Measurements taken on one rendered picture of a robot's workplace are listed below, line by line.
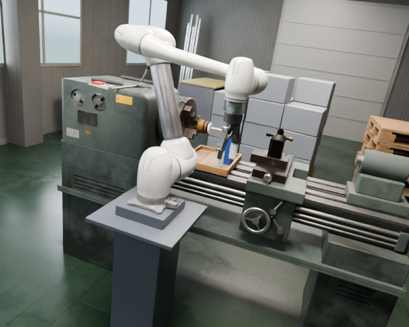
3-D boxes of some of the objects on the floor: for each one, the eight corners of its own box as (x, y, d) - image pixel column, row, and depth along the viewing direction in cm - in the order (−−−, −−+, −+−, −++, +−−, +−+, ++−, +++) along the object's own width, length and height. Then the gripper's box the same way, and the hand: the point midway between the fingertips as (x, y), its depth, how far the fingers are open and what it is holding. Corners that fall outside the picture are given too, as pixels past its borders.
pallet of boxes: (311, 175, 472) (337, 82, 428) (302, 196, 395) (331, 85, 350) (226, 152, 520) (240, 66, 475) (202, 167, 442) (217, 66, 397)
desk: (230, 117, 786) (236, 82, 758) (210, 129, 651) (215, 87, 623) (200, 111, 808) (205, 77, 780) (174, 121, 673) (178, 80, 645)
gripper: (236, 107, 143) (228, 154, 151) (211, 114, 122) (204, 167, 129) (252, 111, 140) (244, 157, 148) (230, 118, 119) (221, 172, 126)
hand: (225, 159), depth 138 cm, fingers open, 13 cm apart
